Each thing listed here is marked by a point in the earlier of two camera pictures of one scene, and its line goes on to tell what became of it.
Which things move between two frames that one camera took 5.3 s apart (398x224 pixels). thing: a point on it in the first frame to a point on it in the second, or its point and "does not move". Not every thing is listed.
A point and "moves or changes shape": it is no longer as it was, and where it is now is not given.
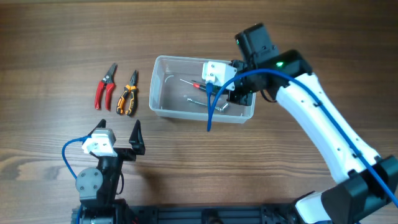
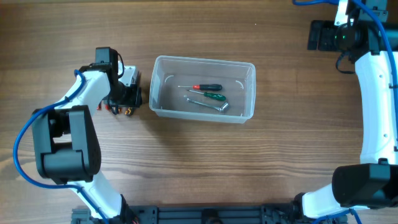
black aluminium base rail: x=211 y=214 does not move
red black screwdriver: x=195 y=85 moves or changes shape
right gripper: x=244 y=98 to x=327 y=28
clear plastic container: x=178 y=91 does not move
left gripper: x=136 y=140 to x=134 y=100
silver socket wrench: x=224 y=106 does not move
